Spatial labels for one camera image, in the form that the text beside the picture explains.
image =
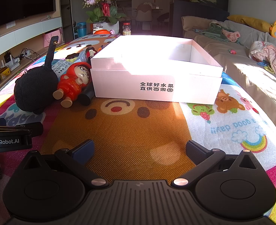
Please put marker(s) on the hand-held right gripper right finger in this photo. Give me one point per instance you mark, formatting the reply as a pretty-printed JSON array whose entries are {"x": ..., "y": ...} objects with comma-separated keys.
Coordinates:
[{"x": 194, "y": 150}]

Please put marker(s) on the white router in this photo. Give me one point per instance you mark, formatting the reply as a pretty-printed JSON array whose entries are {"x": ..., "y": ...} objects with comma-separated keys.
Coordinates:
[{"x": 10, "y": 62}]

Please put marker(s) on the small pink garment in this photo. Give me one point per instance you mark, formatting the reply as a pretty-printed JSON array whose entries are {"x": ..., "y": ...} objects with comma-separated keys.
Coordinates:
[{"x": 230, "y": 35}]

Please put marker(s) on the dark cabinet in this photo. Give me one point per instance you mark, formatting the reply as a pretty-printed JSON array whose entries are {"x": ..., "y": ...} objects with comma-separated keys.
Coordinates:
[{"x": 194, "y": 21}]

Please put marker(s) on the yellow shelf toy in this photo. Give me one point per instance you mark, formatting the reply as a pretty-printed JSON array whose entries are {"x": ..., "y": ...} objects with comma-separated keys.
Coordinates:
[{"x": 3, "y": 72}]

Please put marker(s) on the dining table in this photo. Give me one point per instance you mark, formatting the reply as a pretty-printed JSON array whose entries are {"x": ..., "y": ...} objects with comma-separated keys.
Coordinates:
[{"x": 156, "y": 9}]

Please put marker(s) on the red hooded doll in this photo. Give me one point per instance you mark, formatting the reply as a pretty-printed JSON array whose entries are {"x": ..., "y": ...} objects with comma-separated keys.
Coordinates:
[{"x": 72, "y": 82}]

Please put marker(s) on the dark dining chair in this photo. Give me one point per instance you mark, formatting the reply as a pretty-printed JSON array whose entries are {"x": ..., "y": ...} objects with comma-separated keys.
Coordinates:
[{"x": 163, "y": 20}]

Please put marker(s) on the green clothes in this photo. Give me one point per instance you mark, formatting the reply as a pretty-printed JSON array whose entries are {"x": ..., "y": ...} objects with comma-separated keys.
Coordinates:
[{"x": 212, "y": 32}]

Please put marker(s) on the orange lidded container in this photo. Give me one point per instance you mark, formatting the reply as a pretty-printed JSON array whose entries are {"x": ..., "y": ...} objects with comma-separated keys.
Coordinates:
[{"x": 101, "y": 31}]

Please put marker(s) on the beige sofa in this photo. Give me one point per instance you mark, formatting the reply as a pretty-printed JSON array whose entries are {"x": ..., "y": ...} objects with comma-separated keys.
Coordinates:
[{"x": 245, "y": 75}]

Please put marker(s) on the dark cylinder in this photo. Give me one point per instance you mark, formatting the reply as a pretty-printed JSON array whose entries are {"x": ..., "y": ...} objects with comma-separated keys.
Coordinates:
[{"x": 86, "y": 96}]

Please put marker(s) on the black television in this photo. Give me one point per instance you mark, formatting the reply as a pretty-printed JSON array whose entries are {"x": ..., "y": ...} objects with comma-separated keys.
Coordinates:
[{"x": 16, "y": 2}]

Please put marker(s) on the black plush cat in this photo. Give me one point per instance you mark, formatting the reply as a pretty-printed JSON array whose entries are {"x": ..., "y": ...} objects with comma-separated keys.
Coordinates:
[{"x": 34, "y": 86}]

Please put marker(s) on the chocolate donut toy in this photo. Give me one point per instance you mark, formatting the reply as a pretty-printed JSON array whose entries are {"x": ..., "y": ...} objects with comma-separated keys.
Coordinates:
[{"x": 72, "y": 57}]

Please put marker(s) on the beige dining chair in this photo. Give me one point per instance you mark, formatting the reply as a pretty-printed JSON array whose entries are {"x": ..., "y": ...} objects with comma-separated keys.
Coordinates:
[{"x": 143, "y": 14}]

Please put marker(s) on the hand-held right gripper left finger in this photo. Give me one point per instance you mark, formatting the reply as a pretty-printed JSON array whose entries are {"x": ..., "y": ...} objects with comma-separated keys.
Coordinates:
[{"x": 85, "y": 148}]

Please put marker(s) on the potted pink orchid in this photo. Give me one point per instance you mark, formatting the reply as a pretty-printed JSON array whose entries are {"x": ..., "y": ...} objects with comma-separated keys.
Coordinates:
[{"x": 105, "y": 11}]

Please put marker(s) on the yellow pillow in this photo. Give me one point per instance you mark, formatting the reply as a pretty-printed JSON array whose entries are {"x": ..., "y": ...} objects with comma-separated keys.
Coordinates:
[{"x": 250, "y": 21}]

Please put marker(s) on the colourful cartoon play mat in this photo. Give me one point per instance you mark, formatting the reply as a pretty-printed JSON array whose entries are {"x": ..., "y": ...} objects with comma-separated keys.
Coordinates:
[{"x": 128, "y": 133}]

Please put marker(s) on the clear jar with red lid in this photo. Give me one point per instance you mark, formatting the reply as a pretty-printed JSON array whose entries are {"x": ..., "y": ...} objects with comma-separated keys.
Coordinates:
[{"x": 126, "y": 29}]

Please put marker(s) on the white wooden television cabinet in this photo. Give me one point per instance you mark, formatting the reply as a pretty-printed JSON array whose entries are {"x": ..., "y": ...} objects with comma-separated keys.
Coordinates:
[{"x": 30, "y": 30}]

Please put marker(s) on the small pink toy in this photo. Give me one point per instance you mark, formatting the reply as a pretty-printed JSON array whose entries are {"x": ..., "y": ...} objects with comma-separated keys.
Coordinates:
[{"x": 232, "y": 51}]

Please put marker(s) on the white cardboard box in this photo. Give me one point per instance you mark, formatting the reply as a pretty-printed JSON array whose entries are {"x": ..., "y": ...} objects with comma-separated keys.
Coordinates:
[{"x": 128, "y": 84}]

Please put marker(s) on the small red black figurine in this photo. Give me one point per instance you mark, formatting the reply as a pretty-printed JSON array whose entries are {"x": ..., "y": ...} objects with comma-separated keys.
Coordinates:
[{"x": 91, "y": 51}]

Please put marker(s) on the pink patterned clothes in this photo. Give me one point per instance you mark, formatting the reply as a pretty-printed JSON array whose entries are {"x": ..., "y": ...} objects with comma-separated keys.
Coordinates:
[{"x": 273, "y": 56}]

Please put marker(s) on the blue thermos bottle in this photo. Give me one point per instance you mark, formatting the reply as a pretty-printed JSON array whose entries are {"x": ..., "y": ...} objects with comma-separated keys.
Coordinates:
[{"x": 81, "y": 29}]

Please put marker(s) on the pink gift bag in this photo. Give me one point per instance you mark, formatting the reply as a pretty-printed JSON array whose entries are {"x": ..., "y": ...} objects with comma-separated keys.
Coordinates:
[{"x": 47, "y": 39}]

